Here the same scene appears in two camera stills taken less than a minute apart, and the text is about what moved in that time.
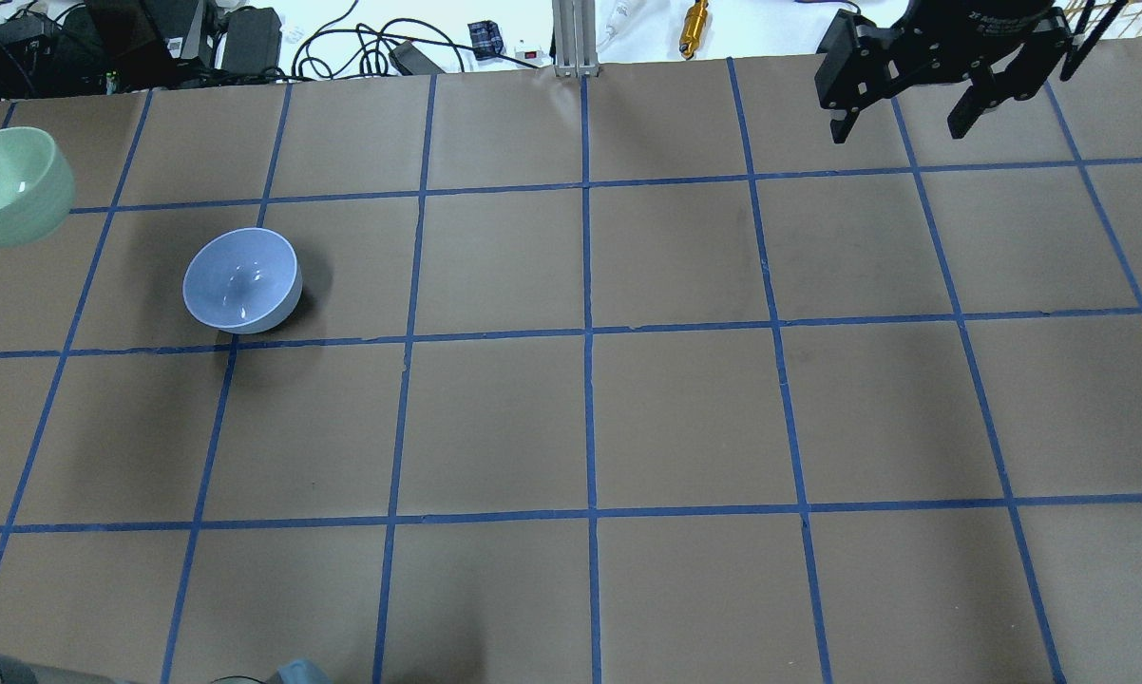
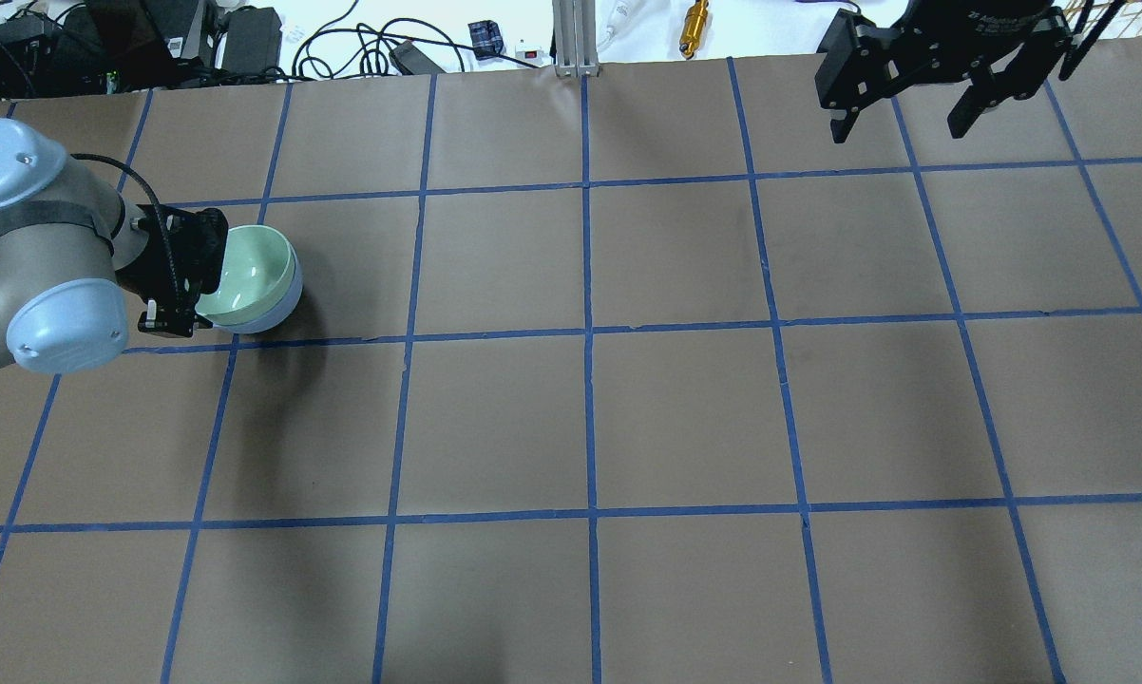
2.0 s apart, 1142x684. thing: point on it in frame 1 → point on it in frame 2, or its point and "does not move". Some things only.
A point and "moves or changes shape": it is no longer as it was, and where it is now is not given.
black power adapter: (408, 57) does not move
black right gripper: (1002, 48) does not move
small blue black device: (485, 38) does not move
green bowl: (20, 185) moves or changes shape
